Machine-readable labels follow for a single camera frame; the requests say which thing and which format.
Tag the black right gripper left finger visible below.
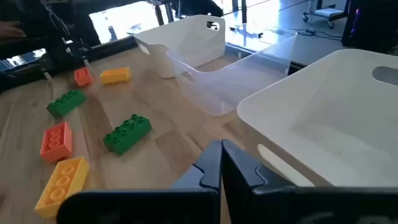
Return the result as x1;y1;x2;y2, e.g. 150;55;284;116
57;139;223;224

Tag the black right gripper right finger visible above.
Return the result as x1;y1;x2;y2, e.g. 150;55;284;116
222;139;398;224

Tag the red building block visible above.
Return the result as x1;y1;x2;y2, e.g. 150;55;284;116
73;67;94;88
39;121;73;164

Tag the orange-yellow building block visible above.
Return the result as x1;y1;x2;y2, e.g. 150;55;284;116
34;156;90;219
99;66;131;85

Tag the green building block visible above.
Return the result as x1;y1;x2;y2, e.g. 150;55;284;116
46;89;88;119
103;113;153;156

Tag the person's hand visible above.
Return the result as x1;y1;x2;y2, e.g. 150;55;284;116
0;21;27;40

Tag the white plastic bin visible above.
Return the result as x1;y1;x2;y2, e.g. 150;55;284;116
236;49;398;189
133;14;226;79

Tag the clear plastic bin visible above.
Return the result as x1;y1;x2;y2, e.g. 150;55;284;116
167;23;299;118

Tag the metal cart with wheels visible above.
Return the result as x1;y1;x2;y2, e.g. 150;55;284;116
303;0;351;29

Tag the black computer tower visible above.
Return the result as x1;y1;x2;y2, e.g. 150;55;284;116
341;0;398;54

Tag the black floor cable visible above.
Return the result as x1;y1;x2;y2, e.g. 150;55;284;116
289;27;343;41

